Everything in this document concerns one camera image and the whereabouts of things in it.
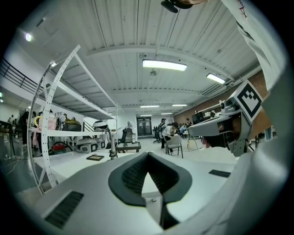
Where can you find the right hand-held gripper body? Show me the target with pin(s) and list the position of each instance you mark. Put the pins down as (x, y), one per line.
(241, 128)

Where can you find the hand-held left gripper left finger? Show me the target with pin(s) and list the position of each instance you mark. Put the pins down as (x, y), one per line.
(117, 181)

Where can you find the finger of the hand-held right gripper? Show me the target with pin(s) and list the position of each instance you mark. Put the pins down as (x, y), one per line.
(214, 141)

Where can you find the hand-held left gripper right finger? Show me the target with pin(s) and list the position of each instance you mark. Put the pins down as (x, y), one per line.
(181, 181)

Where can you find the black flat pad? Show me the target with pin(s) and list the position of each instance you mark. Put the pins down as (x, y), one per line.
(219, 173)

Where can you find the black low table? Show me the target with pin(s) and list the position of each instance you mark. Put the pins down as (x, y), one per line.
(128, 146)

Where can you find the grey chair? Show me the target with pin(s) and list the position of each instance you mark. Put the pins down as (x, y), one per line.
(174, 143)

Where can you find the person's white shirt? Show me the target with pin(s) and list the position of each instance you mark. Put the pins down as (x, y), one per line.
(271, 160)

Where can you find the grey box device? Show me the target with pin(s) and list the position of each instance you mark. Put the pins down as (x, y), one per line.
(86, 145)

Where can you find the white table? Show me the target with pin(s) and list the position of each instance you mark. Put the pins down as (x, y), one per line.
(69, 164)

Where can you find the white robot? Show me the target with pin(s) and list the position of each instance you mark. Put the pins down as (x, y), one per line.
(132, 129)

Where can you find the long ceiling light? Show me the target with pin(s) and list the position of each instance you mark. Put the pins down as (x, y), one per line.
(164, 65)
(216, 78)

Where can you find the white round appliance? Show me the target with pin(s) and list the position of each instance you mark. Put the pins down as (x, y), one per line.
(100, 124)

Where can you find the dark double door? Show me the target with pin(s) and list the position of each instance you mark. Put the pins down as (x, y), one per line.
(144, 126)

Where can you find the red vacuum cleaner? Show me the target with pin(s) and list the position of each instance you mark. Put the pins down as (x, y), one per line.
(60, 148)

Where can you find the black case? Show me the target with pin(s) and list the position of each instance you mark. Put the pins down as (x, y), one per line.
(71, 127)

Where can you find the pink bag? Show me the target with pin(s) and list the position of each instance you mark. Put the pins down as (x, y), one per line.
(51, 125)

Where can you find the white metal shelf rack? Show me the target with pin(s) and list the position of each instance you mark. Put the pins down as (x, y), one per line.
(51, 96)

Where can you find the black flat frame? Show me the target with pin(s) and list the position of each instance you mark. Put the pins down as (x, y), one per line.
(95, 158)

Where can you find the black head camera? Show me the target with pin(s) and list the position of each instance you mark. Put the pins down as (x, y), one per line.
(169, 5)

